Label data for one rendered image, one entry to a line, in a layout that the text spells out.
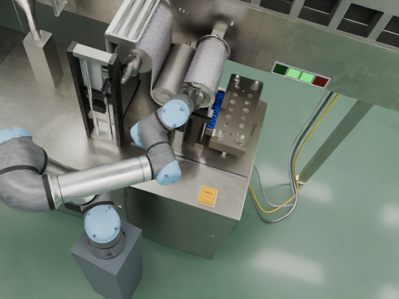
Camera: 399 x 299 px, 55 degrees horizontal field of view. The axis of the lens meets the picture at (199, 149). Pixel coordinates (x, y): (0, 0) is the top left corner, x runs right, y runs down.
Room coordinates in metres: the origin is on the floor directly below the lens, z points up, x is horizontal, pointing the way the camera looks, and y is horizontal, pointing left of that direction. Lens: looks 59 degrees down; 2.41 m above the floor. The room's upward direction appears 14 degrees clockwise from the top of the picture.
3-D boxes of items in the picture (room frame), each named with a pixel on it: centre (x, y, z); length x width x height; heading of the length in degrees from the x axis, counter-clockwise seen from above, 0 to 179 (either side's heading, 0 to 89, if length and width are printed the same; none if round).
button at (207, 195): (0.68, -0.08, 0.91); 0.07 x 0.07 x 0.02; 87
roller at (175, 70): (1.05, 0.18, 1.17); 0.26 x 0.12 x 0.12; 177
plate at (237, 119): (1.07, -0.13, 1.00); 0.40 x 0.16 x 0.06; 177
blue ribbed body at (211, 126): (1.03, -0.03, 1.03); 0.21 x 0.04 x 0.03; 177
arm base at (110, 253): (0.39, 0.26, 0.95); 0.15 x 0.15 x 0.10
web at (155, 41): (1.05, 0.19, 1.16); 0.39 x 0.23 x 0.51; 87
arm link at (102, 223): (0.39, 0.26, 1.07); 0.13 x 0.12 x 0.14; 34
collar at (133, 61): (0.91, 0.31, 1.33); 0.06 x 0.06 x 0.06; 87
